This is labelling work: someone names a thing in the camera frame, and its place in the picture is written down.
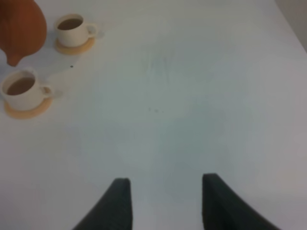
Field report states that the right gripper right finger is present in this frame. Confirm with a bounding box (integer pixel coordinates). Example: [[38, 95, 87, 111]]
[[202, 173, 278, 230]]

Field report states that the far orange round coaster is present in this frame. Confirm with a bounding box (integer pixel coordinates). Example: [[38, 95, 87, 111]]
[[54, 38, 95, 55]]

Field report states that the near white teacup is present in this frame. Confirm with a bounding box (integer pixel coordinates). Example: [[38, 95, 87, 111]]
[[0, 68, 54, 111]]

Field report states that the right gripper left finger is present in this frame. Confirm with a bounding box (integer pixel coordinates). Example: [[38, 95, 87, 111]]
[[74, 178, 132, 230]]

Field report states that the white teacup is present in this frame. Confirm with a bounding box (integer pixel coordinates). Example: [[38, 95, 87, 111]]
[[54, 14, 99, 47], [0, 68, 54, 111]]

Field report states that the orange round coaster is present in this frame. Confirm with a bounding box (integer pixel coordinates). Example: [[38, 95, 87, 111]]
[[54, 38, 95, 55], [4, 98, 53, 120]]

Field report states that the brown clay teapot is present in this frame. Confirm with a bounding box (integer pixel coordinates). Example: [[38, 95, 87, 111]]
[[0, 0, 47, 67]]

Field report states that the far white teacup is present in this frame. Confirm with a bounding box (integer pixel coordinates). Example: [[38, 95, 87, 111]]
[[54, 14, 99, 47]]

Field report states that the near orange round coaster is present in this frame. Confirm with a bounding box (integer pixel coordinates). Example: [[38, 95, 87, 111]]
[[4, 98, 53, 120]]

